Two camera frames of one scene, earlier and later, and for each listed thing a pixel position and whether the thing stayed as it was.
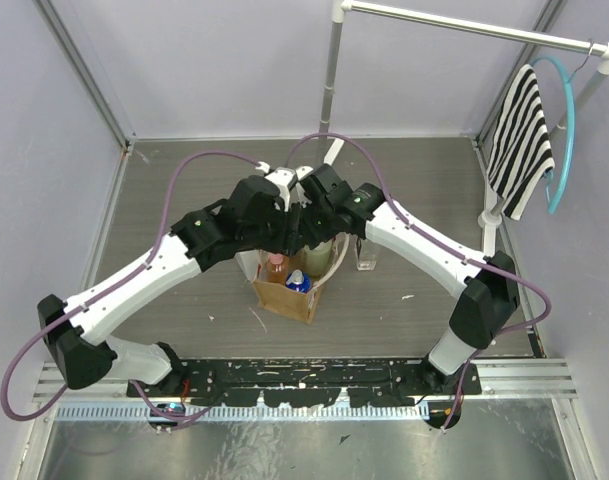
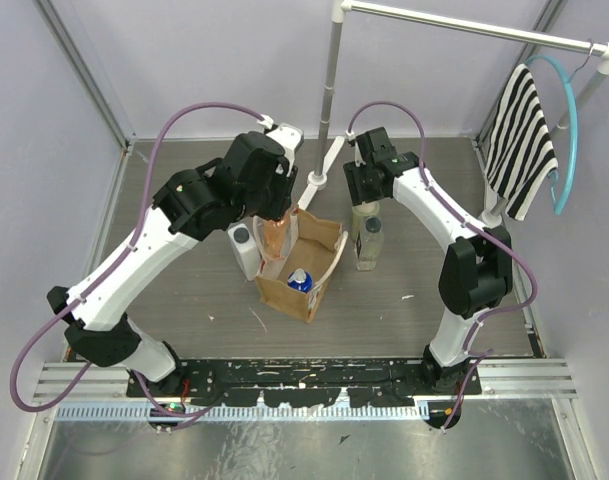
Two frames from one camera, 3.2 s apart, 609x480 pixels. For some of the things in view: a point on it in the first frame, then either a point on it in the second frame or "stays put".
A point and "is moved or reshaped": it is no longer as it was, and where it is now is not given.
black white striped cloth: (521, 152) stays put
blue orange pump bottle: (299, 281) stays put
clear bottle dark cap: (367, 254) stays put
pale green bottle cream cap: (318, 259) is moved or reshaped
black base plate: (309, 381) stays put
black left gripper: (282, 230) → (276, 201)
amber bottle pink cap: (277, 268) is moved or reshaped
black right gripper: (313, 234) → (358, 193)
